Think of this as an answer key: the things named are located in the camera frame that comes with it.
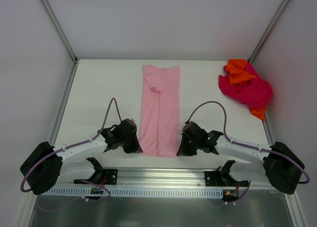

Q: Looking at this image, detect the left black base bracket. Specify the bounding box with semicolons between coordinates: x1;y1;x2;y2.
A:
85;169;118;185

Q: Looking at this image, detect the magenta t-shirt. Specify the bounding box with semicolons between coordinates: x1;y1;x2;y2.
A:
218;65;273;109

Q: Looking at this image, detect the left aluminium corner post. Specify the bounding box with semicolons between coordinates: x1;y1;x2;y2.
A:
34;0;80;62

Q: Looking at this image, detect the black base bracket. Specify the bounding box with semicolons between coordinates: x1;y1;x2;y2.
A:
204;171;249;187
85;169;118;185

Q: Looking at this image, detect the right aluminium corner post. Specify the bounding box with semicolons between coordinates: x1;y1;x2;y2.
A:
248;0;292;63

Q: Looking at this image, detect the aluminium corner post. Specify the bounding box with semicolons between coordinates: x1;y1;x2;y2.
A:
34;0;80;62
248;0;292;63

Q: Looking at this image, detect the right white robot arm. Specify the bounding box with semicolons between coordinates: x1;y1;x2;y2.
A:
178;122;305;194

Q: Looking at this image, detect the pink t-shirt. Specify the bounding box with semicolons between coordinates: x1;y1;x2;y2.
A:
139;65;180;157

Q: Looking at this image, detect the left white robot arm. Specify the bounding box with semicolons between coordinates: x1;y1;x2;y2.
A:
20;119;142;195

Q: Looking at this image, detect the white slotted cable duct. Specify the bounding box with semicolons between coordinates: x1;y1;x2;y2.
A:
44;186;223;199

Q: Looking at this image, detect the aluminium mounting rail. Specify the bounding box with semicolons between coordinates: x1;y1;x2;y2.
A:
28;165;297;188

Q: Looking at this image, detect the right black base bracket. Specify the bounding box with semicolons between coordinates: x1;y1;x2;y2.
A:
204;171;249;187

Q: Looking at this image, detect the orange t-shirt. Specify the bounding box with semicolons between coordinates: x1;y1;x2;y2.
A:
225;59;257;85

